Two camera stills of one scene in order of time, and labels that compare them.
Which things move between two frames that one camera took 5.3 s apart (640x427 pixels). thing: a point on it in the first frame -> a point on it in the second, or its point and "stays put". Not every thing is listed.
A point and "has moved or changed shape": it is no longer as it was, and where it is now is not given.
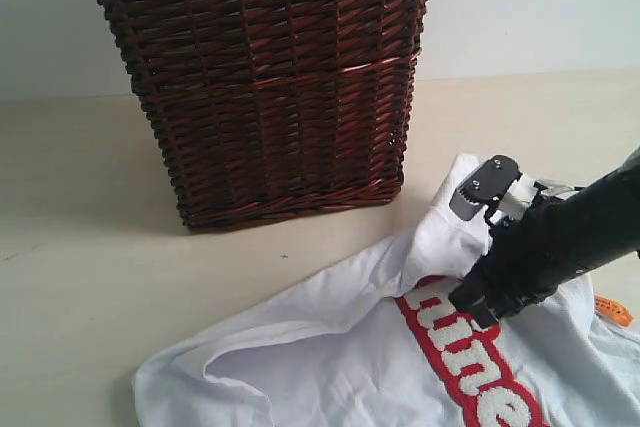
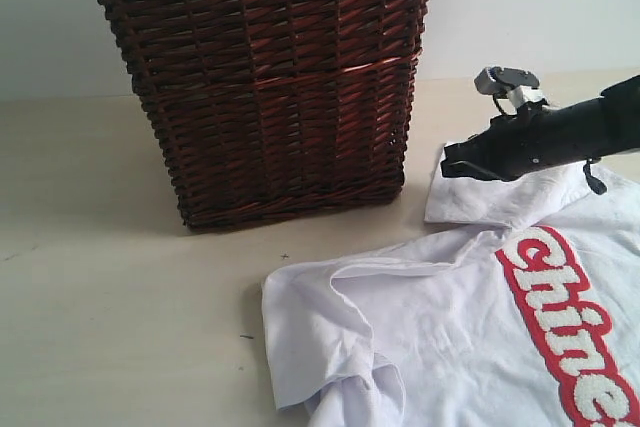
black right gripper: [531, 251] -> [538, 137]
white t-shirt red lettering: [387, 346] has moved or changed shape
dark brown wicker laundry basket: [278, 91] stays put
